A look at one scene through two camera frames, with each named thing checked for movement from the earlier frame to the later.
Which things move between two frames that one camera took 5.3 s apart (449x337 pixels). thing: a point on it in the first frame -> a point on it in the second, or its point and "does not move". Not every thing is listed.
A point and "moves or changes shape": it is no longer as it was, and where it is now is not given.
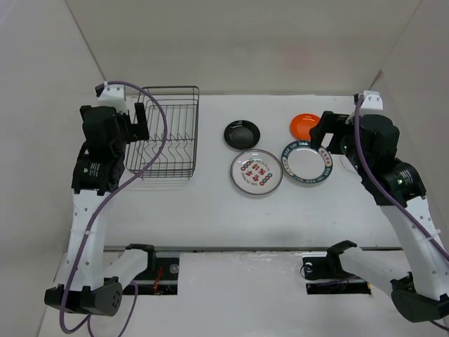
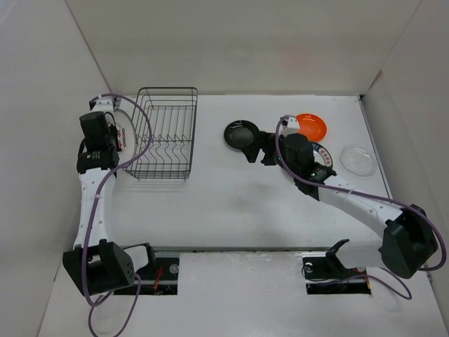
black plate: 242,135 does not move
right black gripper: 330,122 -> 266,142
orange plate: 301,125 does not move
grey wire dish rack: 172,115 does not move
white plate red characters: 256,172 moves or changes shape
